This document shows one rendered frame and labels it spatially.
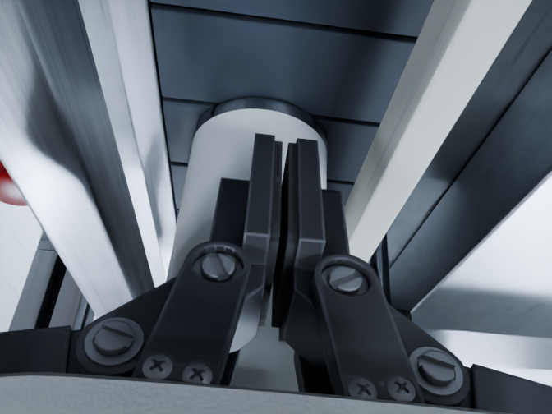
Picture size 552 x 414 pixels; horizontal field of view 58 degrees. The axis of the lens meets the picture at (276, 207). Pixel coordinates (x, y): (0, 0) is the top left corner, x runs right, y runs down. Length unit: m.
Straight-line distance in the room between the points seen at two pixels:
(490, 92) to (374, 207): 0.11
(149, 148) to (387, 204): 0.10
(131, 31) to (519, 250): 0.21
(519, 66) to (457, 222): 0.09
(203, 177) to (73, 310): 0.26
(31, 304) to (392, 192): 0.31
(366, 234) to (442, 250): 0.14
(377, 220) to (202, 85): 0.07
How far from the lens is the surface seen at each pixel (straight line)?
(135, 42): 0.17
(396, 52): 0.16
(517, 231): 0.26
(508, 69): 0.25
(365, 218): 0.17
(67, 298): 0.41
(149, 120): 0.20
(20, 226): 0.42
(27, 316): 0.41
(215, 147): 0.17
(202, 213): 0.15
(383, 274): 0.33
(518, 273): 0.31
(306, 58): 0.16
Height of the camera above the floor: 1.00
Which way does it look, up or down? 31 degrees down
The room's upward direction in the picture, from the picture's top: 176 degrees counter-clockwise
